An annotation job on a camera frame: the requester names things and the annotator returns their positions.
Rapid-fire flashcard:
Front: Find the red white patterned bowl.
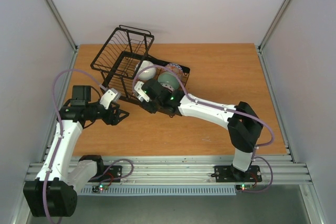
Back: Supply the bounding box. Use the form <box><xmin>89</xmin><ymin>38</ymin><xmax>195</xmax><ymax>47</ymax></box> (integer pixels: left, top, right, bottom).
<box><xmin>161</xmin><ymin>83</ymin><xmax>174</xmax><ymax>91</ymax></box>

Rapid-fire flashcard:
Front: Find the teal green bowl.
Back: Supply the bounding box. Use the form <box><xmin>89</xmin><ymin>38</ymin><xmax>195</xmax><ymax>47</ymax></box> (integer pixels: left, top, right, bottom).
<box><xmin>158</xmin><ymin>72</ymin><xmax>180</xmax><ymax>90</ymax></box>

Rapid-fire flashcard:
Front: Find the white ceramic bowl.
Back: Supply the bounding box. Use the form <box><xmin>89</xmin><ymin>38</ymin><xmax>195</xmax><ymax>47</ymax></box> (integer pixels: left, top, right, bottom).
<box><xmin>134</xmin><ymin>60</ymin><xmax>157</xmax><ymax>81</ymax></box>

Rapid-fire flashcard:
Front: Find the blue orange patterned bowl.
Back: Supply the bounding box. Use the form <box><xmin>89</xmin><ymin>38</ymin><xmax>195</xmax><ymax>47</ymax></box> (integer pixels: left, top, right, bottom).
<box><xmin>165</xmin><ymin>63</ymin><xmax>183</xmax><ymax>79</ymax></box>

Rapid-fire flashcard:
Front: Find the black wire dish rack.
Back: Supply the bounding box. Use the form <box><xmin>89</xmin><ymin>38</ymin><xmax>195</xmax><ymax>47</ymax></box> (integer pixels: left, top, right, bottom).
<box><xmin>90</xmin><ymin>25</ymin><xmax>184</xmax><ymax>117</ymax></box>

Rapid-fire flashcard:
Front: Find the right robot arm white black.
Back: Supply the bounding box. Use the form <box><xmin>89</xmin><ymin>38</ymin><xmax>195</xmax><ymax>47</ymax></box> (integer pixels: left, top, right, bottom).
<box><xmin>134</xmin><ymin>79</ymin><xmax>263</xmax><ymax>182</ymax></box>

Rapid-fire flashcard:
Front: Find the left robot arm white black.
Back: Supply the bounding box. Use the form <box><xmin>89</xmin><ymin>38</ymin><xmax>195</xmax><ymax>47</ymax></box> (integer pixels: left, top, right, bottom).
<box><xmin>23</xmin><ymin>86</ymin><xmax>129</xmax><ymax>218</ymax></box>

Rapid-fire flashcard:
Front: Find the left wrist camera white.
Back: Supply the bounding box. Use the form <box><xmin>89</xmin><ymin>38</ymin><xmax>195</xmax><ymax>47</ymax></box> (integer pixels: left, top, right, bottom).
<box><xmin>99</xmin><ymin>88</ymin><xmax>121</xmax><ymax>110</ymax></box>

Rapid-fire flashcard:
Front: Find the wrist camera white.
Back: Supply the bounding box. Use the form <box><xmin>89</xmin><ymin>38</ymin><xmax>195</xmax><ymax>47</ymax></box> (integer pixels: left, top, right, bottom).
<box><xmin>99</xmin><ymin>88</ymin><xmax>121</xmax><ymax>110</ymax></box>
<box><xmin>134</xmin><ymin>81</ymin><xmax>150</xmax><ymax>102</ymax></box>

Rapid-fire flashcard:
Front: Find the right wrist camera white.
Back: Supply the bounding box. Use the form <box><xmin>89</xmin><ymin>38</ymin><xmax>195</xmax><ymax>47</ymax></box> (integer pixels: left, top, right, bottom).
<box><xmin>134</xmin><ymin>81</ymin><xmax>150</xmax><ymax>102</ymax></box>

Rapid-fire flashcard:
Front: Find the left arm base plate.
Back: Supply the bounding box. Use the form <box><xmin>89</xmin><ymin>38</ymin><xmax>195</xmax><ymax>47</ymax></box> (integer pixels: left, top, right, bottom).
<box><xmin>89</xmin><ymin>165</ymin><xmax>122</xmax><ymax>183</ymax></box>

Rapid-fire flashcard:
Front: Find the grey slotted cable duct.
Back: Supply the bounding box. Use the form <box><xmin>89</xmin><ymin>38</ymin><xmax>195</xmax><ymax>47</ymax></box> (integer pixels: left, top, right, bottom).
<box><xmin>79</xmin><ymin>185</ymin><xmax>236</xmax><ymax>197</ymax></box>

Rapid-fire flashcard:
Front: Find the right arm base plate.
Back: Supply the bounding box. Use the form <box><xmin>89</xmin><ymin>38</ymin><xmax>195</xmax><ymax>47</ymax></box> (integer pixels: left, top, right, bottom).
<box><xmin>211</xmin><ymin>165</ymin><xmax>262</xmax><ymax>183</ymax></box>

